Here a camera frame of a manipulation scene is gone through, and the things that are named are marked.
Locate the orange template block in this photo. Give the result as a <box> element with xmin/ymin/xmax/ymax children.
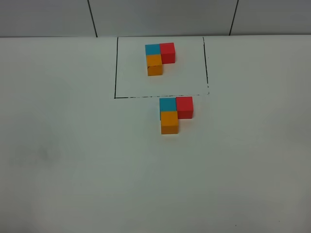
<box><xmin>146</xmin><ymin>54</ymin><xmax>163</xmax><ymax>76</ymax></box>

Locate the red template block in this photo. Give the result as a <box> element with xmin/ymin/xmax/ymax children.
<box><xmin>159</xmin><ymin>43</ymin><xmax>176</xmax><ymax>64</ymax></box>

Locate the blue template block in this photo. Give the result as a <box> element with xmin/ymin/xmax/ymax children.
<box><xmin>145</xmin><ymin>44</ymin><xmax>161</xmax><ymax>56</ymax></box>

